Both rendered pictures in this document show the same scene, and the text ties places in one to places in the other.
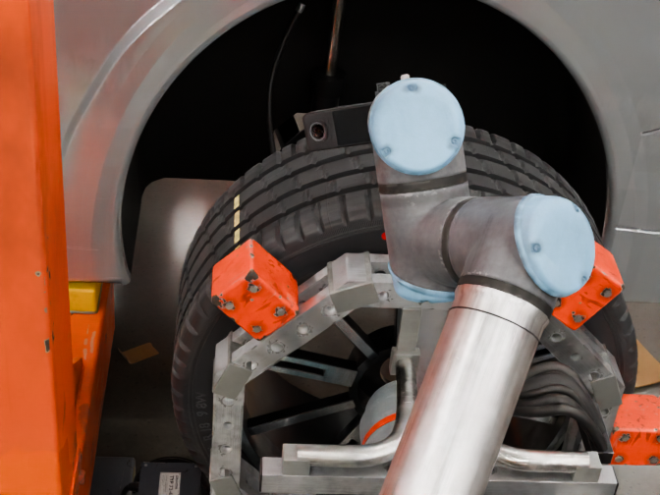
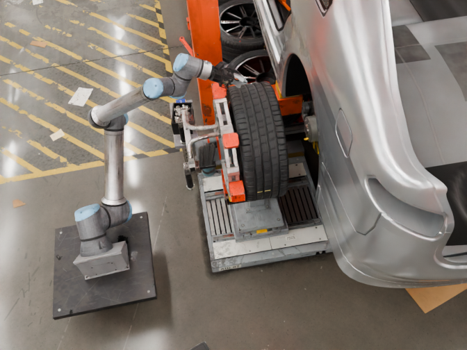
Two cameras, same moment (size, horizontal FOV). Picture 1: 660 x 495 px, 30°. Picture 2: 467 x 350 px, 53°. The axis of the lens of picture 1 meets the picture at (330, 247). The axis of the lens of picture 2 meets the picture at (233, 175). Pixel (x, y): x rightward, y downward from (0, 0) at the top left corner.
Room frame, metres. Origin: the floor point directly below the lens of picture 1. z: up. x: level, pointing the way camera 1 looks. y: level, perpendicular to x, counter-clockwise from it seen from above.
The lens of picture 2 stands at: (1.25, -1.83, 2.89)
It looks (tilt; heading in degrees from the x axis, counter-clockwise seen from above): 54 degrees down; 90
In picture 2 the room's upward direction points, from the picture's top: 4 degrees counter-clockwise
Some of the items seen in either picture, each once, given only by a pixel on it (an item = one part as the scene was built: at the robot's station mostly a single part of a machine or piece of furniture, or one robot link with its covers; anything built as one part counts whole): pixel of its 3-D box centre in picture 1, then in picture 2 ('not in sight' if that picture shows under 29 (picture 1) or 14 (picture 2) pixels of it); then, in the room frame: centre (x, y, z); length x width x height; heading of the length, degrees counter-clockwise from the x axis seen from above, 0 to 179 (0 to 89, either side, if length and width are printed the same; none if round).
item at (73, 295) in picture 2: not in sight; (108, 271); (0.42, -0.52, 0.15); 0.60 x 0.60 x 0.30; 8
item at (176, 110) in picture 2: not in sight; (183, 117); (0.94, 0.43, 0.51); 0.20 x 0.14 x 0.13; 87
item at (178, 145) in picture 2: not in sight; (183, 123); (0.94, 0.45, 0.44); 0.43 x 0.17 x 0.03; 96
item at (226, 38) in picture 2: not in sight; (248, 31); (1.49, 1.51, 0.39); 0.66 x 0.66 x 0.24
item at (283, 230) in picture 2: not in sight; (254, 204); (1.40, -0.08, 0.13); 0.50 x 0.36 x 0.10; 96
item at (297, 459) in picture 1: (357, 387); (199, 115); (1.10, -0.05, 1.03); 0.19 x 0.18 x 0.11; 6
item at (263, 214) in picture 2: not in sight; (256, 193); (1.40, -0.12, 0.32); 0.40 x 0.30 x 0.28; 96
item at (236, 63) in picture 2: not in sight; (265, 88); (1.56, 0.80, 0.39); 0.66 x 0.66 x 0.24
